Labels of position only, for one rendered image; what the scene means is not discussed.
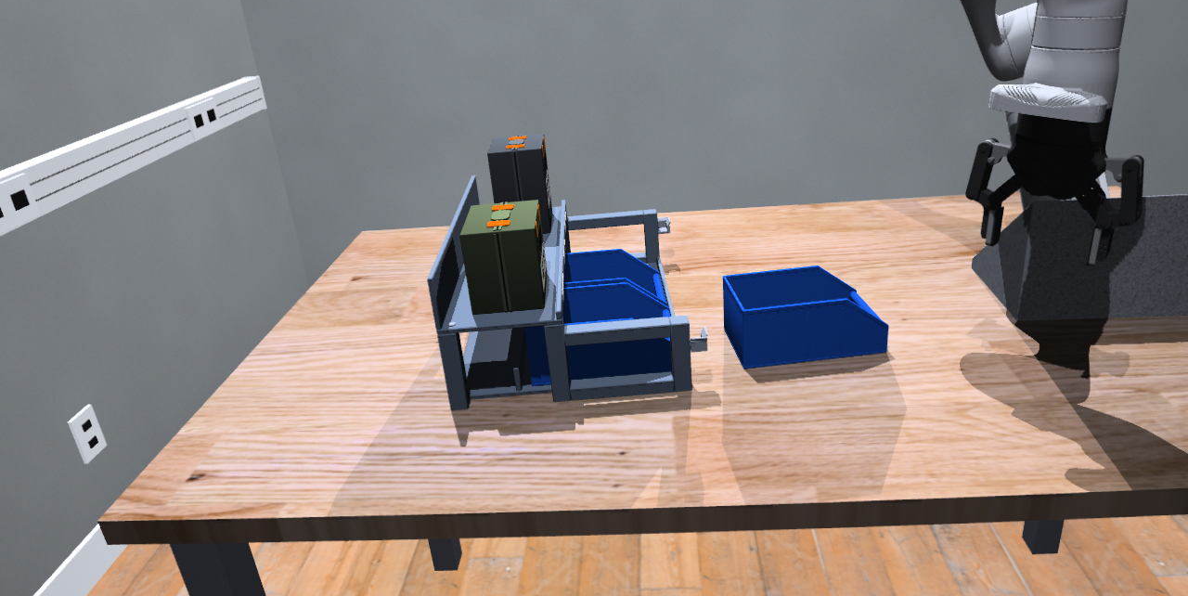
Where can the olive green case with orange latches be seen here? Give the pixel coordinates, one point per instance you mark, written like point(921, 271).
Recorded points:
point(504, 257)

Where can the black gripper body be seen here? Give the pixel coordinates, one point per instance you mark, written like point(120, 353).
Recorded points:
point(1037, 138)

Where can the black case with orange grip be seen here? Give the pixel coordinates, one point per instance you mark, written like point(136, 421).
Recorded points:
point(519, 172)

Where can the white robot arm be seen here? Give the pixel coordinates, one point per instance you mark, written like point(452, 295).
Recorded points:
point(1066, 50)

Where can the grey metal shelf rack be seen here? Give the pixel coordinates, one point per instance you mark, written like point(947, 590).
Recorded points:
point(495, 358)

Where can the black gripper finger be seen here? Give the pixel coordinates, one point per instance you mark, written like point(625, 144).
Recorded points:
point(1128, 172)
point(989, 153)

